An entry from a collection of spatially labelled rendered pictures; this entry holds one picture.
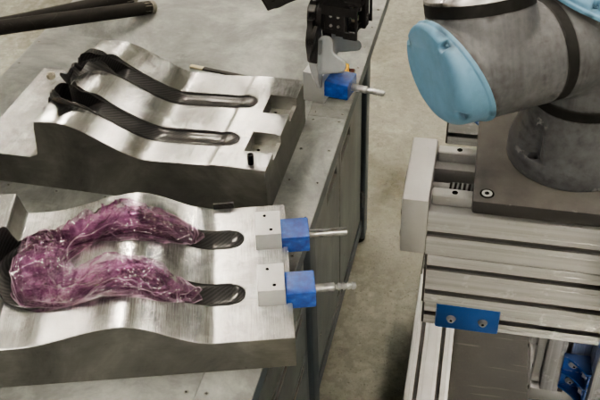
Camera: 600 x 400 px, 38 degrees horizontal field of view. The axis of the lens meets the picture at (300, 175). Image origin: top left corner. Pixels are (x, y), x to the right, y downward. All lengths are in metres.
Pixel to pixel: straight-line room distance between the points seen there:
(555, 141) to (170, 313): 0.52
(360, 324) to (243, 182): 1.01
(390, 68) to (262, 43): 1.49
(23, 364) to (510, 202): 0.63
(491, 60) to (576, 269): 0.36
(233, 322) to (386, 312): 1.20
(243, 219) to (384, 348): 1.01
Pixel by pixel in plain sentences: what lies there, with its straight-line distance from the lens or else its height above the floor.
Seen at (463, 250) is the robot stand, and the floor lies 0.92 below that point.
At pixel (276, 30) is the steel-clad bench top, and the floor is 0.80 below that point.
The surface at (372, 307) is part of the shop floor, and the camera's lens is 2.31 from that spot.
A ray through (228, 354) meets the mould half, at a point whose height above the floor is 0.83.
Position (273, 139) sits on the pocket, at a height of 0.88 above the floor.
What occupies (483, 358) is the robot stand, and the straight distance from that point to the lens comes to 1.95.
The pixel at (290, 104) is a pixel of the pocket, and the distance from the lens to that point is 1.47.
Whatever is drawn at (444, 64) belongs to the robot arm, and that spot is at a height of 1.23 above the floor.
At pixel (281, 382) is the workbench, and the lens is 1.63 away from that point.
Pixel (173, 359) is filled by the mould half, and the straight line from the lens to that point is 1.13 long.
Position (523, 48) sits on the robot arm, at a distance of 0.91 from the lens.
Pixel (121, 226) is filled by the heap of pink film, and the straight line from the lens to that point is 1.21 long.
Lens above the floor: 1.69
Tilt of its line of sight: 38 degrees down
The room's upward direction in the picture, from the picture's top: 2 degrees counter-clockwise
